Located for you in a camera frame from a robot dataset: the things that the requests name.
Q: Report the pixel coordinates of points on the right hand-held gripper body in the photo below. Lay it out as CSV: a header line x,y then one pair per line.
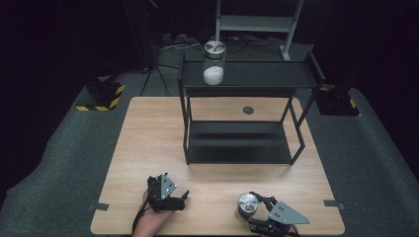
x,y
286,215

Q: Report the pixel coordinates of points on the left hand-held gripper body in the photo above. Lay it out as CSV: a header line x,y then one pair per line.
x,y
164,191

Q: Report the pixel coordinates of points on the black metal two-tier shelf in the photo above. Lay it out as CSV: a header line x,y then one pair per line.
x,y
247,75

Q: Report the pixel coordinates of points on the person's right hand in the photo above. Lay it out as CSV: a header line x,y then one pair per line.
x,y
263,235

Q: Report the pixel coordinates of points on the person's left hand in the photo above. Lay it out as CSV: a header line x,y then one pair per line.
x,y
154,215

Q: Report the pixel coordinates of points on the grey tape strip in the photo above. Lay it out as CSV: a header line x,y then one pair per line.
x,y
334,204
99,206

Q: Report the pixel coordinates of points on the grey round table grommet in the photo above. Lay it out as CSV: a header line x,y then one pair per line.
x,y
248,110

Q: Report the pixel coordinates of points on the black yellow striped stand base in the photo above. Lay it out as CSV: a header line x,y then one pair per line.
x,y
105,97
339,103

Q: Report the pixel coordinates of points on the grey metal stand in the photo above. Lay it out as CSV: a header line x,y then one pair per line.
x,y
257,23

